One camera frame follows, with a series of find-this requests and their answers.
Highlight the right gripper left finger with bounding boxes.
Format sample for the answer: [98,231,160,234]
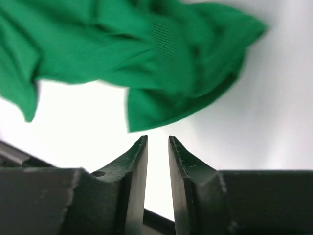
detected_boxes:
[66,136,148,235]

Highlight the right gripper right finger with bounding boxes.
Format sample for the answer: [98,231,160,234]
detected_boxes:
[169,136,231,235]

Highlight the green t shirt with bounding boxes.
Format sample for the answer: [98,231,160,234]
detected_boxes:
[0,0,267,132]

